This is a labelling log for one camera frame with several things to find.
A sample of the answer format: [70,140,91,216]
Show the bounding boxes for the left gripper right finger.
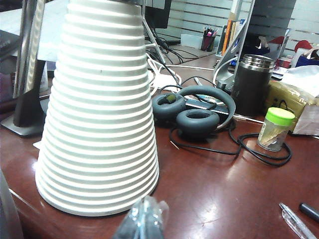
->
[116,195,170,239]

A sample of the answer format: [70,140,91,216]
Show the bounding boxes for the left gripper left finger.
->
[0,169,24,239]

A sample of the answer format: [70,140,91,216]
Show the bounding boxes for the clear gel pen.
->
[279,202,319,239]

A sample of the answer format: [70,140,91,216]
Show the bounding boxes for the silver pen black caps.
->
[299,202,319,223]

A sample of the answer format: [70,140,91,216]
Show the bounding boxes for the dark pen cup with pens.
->
[200,26,217,52]

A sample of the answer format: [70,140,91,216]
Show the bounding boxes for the white ribbed thermos jug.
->
[35,0,160,217]

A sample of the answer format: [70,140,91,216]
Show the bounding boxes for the grey over-ear headphones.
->
[151,85,237,139]

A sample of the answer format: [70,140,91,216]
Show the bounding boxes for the black flat device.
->
[185,98,231,116]

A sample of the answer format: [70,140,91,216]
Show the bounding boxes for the silver monitor with base stand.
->
[0,0,68,137]

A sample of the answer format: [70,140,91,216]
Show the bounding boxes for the toothpick jar green lid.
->
[257,107,296,152]

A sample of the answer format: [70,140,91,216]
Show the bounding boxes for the black steel thermos cup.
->
[231,53,275,118]

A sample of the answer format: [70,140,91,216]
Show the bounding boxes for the silver AOC monitor stand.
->
[141,0,166,66]

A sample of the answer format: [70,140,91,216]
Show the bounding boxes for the yellow tissue pack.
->
[265,65,319,137]

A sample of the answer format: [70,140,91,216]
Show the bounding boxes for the silver angled monitor stand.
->
[213,0,255,84]

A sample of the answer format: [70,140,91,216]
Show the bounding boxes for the orange book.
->
[221,24,229,55]

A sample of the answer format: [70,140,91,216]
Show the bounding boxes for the black AOC monitor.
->
[145,0,172,29]

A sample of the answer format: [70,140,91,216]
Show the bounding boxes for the beige book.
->
[228,19,244,55]

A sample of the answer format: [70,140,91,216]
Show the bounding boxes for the large black monitor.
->
[249,0,298,54]

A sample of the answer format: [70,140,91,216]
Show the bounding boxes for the black headphone cable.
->
[159,84,292,167]

